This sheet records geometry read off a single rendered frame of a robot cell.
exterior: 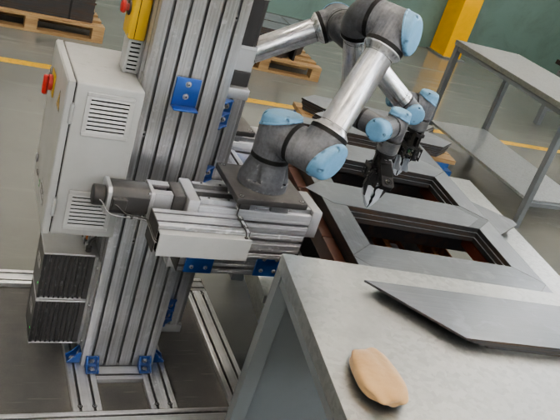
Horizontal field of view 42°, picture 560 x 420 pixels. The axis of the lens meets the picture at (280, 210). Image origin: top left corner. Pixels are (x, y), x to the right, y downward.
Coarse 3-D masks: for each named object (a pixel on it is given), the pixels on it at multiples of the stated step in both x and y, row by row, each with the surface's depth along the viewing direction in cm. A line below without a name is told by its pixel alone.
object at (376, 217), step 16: (352, 144) 341; (368, 144) 343; (304, 176) 285; (400, 176) 315; (416, 176) 318; (432, 192) 316; (320, 208) 264; (352, 208) 266; (464, 208) 297; (336, 224) 248; (384, 224) 270; (400, 224) 273; (416, 224) 274; (432, 224) 277; (448, 224) 278; (480, 224) 287; (336, 240) 246; (464, 240) 282; (480, 240) 279; (352, 256) 232; (496, 256) 269
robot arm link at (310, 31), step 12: (324, 12) 256; (300, 24) 257; (312, 24) 256; (324, 24) 255; (264, 36) 258; (276, 36) 257; (288, 36) 257; (300, 36) 257; (312, 36) 257; (324, 36) 256; (264, 48) 257; (276, 48) 258; (288, 48) 259
